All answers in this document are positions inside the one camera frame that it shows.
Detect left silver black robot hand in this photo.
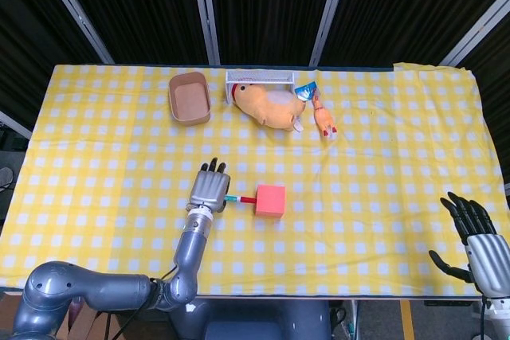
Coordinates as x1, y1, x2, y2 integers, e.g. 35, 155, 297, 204
187, 157, 232, 214

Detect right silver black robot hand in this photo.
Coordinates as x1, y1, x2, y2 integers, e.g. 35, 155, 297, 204
428, 191, 510, 298

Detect red and white marker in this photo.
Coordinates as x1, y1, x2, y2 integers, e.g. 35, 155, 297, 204
224, 194, 258, 205

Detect pink foam cube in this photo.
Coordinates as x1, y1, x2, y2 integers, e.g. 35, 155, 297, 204
253, 184, 287, 220

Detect brown paper tray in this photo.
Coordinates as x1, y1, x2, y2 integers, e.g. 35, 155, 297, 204
168, 71, 211, 127

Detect orange plush animal toy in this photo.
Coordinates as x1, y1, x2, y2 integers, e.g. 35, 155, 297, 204
232, 82, 307, 134

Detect yellow white checkered tablecloth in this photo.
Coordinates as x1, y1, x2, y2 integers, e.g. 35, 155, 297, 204
0, 61, 510, 298

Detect orange rubber chicken toy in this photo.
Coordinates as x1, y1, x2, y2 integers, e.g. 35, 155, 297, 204
311, 92, 339, 141

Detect grey robot torso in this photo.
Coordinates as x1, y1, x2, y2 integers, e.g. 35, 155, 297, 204
167, 298, 334, 340

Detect blue snack packet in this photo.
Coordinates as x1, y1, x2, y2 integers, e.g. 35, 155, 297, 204
294, 80, 320, 101

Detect brown cardboard box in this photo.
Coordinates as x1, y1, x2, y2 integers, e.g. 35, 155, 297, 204
55, 306, 120, 340

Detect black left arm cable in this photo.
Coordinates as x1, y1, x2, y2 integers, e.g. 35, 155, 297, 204
149, 264, 180, 282

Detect white wire mesh basket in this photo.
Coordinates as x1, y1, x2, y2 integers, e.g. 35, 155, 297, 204
225, 69, 296, 104

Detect grey metal frame post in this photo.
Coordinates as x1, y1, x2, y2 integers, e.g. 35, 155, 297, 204
189, 0, 222, 65
33, 0, 116, 64
439, 0, 510, 67
0, 111, 33, 140
308, 0, 353, 67

